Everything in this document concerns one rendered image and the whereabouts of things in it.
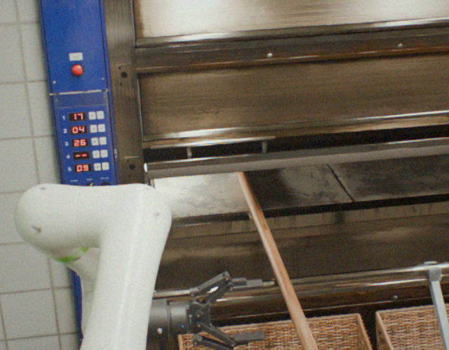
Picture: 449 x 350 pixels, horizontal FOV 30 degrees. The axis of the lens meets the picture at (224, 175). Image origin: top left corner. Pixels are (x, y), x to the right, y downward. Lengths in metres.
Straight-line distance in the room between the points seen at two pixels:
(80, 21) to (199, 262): 0.78
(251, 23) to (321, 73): 0.26
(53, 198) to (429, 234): 1.40
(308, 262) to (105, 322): 1.26
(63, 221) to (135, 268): 0.18
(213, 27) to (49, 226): 0.90
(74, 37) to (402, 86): 0.90
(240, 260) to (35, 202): 1.08
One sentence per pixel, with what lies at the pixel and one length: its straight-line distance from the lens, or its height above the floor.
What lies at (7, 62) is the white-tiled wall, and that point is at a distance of 2.29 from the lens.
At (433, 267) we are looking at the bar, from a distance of 2.22.
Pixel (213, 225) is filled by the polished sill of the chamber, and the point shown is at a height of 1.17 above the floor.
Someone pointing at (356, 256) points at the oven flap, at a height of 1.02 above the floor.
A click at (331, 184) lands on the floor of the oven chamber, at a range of 2.68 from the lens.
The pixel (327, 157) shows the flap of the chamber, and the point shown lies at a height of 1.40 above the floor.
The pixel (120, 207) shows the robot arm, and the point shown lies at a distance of 1.50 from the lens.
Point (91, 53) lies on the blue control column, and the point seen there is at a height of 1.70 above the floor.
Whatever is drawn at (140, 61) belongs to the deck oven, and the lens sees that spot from 2.27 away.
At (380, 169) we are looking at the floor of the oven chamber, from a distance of 2.81.
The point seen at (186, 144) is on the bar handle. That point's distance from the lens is 2.23.
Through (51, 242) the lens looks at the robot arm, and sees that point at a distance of 1.55.
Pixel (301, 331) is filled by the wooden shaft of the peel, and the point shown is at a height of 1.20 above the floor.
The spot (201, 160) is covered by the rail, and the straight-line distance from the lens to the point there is 2.21.
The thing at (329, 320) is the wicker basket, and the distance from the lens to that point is 2.61.
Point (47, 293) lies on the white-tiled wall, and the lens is 2.52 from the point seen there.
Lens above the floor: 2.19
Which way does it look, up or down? 21 degrees down
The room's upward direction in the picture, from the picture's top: 3 degrees counter-clockwise
